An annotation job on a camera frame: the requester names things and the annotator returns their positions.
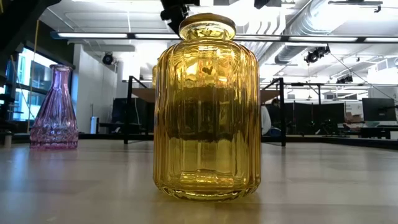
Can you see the black ceiling spotlight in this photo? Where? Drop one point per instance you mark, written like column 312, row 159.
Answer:
column 343, row 79
column 108, row 58

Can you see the black office desk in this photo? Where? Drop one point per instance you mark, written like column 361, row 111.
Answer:
column 373, row 130

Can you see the black office partition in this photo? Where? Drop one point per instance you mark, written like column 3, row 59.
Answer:
column 311, row 115

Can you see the person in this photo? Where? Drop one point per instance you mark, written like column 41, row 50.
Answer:
column 265, row 121

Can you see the black spotlight cluster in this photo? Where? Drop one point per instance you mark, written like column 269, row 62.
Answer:
column 315, row 54

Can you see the large window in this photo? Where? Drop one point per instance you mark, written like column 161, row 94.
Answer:
column 23, row 68

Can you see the black computer monitor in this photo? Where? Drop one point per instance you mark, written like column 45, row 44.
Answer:
column 379, row 109

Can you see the black ceiling rail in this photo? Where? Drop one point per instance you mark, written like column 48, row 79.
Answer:
column 354, row 2

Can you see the large yellow ribbed glass vase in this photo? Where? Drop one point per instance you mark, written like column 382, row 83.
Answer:
column 206, row 124

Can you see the blue round object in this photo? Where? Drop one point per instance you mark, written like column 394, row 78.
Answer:
column 275, row 132

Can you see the white cylinder container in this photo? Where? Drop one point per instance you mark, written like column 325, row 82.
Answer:
column 94, row 125

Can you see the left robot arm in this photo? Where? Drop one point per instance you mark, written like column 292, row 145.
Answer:
column 18, row 15

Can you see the cardboard box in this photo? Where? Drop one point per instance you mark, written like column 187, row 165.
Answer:
column 354, row 117

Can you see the small grey cylinder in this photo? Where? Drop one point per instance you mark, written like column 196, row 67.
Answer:
column 7, row 140

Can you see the wooden shelf with black legs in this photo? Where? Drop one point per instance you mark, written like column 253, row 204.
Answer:
column 143, row 95

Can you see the silver ventilation duct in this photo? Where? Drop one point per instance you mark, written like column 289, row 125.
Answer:
column 311, row 18

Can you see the long ceiling light bar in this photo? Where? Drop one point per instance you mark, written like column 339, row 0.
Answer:
column 93, row 35

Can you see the purple conical glass vase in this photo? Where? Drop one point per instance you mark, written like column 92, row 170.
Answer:
column 54, row 124

